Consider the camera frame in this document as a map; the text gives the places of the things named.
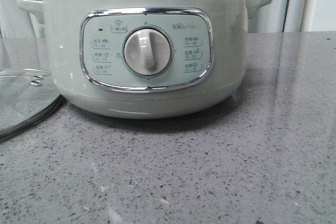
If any white pot control knob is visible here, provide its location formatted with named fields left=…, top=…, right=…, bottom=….
left=123, top=28, right=172, bottom=76

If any glass pot lid steel rim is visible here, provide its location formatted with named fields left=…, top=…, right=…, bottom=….
left=1, top=68, right=63, bottom=141

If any pale green electric pot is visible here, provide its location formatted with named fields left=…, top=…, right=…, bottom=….
left=17, top=0, right=272, bottom=119

